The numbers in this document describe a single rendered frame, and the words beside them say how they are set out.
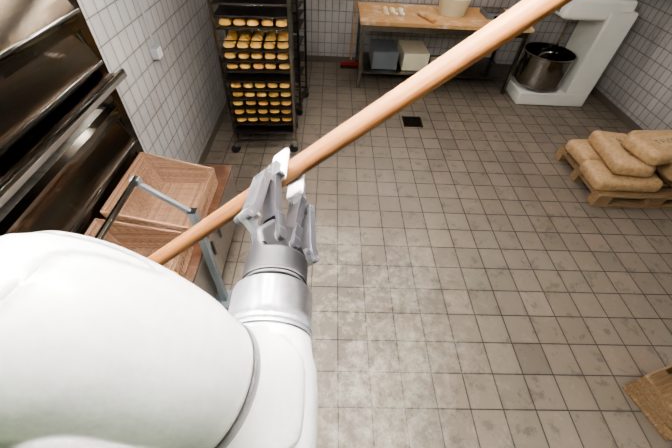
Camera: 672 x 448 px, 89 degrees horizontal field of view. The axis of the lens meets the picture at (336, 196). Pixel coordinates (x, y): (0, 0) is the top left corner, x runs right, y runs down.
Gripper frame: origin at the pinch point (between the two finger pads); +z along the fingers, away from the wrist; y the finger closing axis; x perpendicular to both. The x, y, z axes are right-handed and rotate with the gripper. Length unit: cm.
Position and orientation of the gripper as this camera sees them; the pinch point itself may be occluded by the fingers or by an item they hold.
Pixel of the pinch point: (288, 173)
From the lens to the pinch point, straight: 53.8
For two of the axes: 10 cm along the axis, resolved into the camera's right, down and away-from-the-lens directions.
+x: 7.8, -4.5, -4.2
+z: -0.2, -7.0, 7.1
